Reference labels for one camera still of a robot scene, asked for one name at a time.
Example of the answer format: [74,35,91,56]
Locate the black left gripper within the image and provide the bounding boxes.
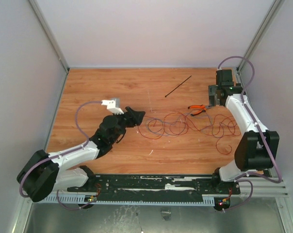
[111,106,146,143]

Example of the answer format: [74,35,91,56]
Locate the dark purple wire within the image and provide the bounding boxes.
[146,115,234,139]

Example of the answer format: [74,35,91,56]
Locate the long red wire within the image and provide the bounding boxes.
[138,113,234,140]

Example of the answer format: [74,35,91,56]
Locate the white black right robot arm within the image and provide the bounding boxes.
[209,69,279,193]

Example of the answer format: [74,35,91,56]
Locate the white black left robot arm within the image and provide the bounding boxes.
[16,106,146,202]

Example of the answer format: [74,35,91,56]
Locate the black zip tie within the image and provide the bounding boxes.
[164,75,192,98]

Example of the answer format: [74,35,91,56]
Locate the orange black needle-nose pliers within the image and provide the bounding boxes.
[188,105,213,116]

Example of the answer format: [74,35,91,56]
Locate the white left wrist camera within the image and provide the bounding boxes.
[101,98,124,115]

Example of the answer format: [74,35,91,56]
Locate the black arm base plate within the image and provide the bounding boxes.
[67,174,240,202]

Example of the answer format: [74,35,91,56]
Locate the grey slotted cable duct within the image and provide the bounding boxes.
[43,193,215,206]

